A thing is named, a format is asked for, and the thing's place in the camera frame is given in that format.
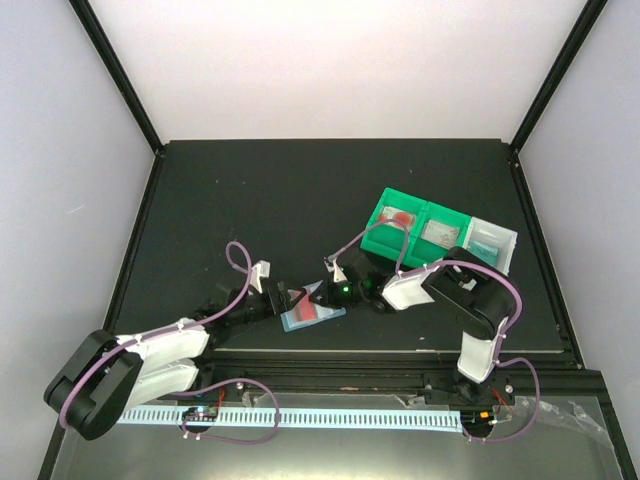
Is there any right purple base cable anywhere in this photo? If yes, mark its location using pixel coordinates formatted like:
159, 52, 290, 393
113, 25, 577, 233
460, 357, 542, 445

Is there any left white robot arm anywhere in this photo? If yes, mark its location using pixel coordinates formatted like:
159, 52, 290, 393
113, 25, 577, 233
43, 281, 306, 440

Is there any white slotted cable duct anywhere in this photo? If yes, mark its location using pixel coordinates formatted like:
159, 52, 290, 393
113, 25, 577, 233
118, 405, 463, 433

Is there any right black frame post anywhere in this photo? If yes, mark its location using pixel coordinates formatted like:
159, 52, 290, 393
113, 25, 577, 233
510, 0, 608, 154

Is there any red dot card in bin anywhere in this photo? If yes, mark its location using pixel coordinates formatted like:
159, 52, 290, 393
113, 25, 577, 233
378, 206, 416, 231

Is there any black frame post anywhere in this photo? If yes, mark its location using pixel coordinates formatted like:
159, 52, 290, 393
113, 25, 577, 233
510, 0, 608, 154
68, 0, 165, 157

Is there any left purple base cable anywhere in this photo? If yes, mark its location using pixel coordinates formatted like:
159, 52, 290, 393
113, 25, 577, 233
172, 377, 281, 445

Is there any white floral credit card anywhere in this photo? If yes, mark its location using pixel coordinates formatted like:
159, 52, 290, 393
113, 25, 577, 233
421, 220, 460, 249

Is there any blue card holder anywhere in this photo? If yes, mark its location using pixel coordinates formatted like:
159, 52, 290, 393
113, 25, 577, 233
280, 281, 346, 332

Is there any green bin compartment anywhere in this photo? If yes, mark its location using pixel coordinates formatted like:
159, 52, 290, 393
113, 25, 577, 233
360, 187, 428, 267
403, 202, 471, 267

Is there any clear white bin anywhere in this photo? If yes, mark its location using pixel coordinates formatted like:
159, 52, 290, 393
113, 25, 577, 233
462, 217, 518, 276

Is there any teal card in bin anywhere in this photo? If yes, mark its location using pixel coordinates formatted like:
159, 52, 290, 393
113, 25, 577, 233
468, 240, 500, 266

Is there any left black frame post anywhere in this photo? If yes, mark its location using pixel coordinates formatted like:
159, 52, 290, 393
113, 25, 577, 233
68, 0, 165, 157

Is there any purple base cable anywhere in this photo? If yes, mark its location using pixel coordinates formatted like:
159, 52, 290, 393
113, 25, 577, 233
172, 377, 281, 445
460, 357, 542, 445

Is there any black front rail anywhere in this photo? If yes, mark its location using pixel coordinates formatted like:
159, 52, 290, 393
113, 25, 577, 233
204, 349, 459, 393

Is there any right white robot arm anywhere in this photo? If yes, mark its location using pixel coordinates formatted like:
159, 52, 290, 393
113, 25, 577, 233
308, 247, 523, 405

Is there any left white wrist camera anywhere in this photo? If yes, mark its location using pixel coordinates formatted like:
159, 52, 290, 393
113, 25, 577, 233
249, 260, 271, 294

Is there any left small circuit board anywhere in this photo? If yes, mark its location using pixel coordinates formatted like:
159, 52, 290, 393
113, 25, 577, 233
182, 406, 218, 422

